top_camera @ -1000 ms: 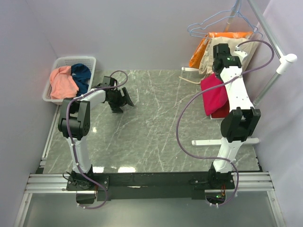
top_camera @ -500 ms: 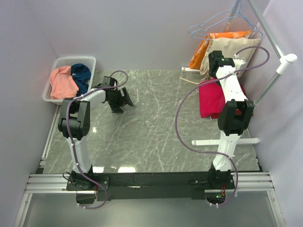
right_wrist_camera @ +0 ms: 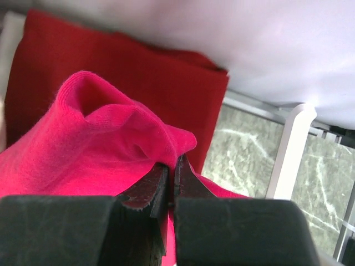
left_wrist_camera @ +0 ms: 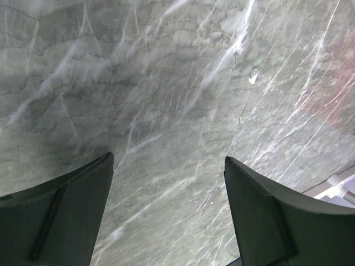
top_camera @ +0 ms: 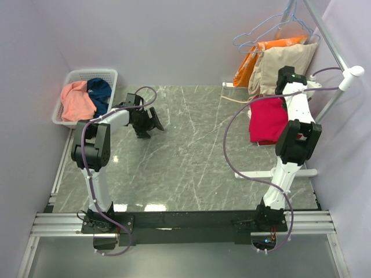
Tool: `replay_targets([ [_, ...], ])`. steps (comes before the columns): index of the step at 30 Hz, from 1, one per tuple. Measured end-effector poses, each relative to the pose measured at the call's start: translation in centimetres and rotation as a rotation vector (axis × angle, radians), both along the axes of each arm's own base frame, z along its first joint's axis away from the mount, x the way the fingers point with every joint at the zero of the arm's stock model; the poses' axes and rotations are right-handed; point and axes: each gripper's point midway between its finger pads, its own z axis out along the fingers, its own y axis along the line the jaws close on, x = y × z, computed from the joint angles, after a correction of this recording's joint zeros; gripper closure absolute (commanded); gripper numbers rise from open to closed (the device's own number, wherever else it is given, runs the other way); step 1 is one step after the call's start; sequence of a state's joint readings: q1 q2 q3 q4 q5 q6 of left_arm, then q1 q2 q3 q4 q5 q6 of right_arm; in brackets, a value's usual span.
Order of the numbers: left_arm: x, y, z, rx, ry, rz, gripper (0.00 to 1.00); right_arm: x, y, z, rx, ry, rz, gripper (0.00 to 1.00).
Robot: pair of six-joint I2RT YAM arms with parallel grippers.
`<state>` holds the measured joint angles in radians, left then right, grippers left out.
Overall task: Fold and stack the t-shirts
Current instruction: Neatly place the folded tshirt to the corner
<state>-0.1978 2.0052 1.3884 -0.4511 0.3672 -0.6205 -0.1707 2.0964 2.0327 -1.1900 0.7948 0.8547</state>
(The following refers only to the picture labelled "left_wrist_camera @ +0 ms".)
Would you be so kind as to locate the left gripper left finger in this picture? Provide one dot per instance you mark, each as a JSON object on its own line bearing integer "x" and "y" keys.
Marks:
{"x": 56, "y": 222}

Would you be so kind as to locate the metal clothes rack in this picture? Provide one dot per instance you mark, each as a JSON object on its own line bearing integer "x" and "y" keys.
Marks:
{"x": 336, "y": 190}

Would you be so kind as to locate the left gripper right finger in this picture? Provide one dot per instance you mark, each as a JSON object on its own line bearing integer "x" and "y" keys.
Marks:
{"x": 275, "y": 225}

